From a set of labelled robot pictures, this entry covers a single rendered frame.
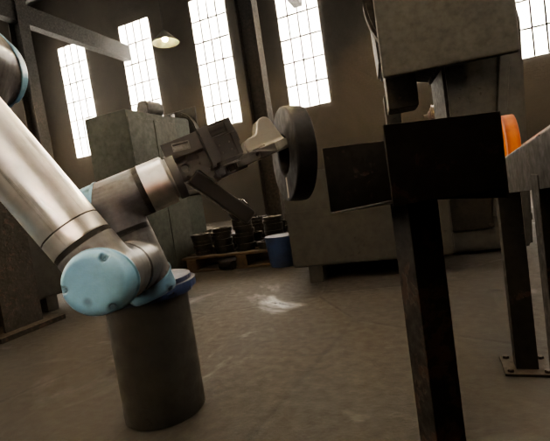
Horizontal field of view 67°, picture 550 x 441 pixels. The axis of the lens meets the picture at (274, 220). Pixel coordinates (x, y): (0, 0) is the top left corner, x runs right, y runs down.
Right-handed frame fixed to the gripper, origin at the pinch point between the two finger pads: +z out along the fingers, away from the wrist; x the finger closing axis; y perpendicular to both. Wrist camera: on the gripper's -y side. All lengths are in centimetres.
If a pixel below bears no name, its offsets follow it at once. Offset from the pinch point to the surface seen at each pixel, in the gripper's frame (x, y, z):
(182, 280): 62, -24, -29
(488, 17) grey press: 152, 25, 194
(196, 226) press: 742, -61, 0
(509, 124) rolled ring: 30, -18, 70
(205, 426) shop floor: 53, -65, -40
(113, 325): 63, -28, -52
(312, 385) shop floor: 60, -74, -6
